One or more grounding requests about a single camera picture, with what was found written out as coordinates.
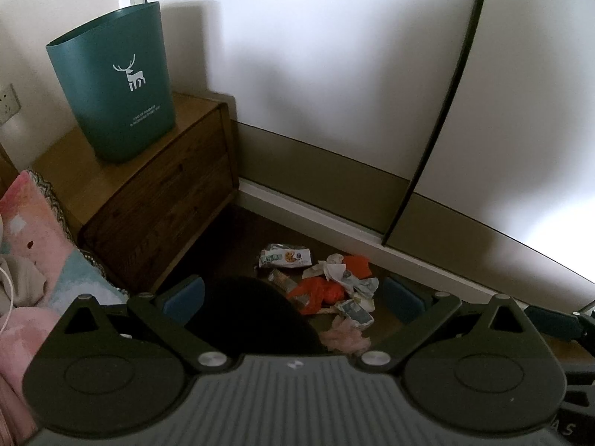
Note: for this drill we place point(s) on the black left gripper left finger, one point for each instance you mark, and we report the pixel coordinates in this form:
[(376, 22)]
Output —
[(164, 319)]

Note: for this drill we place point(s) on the pink tissue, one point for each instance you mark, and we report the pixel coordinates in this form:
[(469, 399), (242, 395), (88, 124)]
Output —
[(344, 337)]

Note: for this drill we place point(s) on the green deer trash bin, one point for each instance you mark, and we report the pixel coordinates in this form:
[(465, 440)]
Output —
[(113, 72)]

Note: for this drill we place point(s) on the brown wooden nightstand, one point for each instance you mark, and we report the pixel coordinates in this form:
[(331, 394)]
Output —
[(140, 217)]

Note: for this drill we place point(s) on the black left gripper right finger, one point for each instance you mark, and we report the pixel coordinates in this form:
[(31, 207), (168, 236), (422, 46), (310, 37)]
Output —
[(422, 315)]

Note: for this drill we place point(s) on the white paper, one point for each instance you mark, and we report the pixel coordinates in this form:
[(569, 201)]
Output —
[(352, 272)]

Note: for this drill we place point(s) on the cookie snack wrapper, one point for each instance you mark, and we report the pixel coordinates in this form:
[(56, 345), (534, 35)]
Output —
[(284, 256)]

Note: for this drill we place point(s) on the orange plastic wrapper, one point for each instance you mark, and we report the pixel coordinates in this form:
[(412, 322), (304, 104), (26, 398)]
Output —
[(316, 295)]

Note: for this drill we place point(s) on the grey printed wrapper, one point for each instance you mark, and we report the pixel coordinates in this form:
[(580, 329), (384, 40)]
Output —
[(350, 309)]

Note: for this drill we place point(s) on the white wall socket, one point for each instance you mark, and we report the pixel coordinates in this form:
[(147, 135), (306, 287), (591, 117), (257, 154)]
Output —
[(9, 104)]

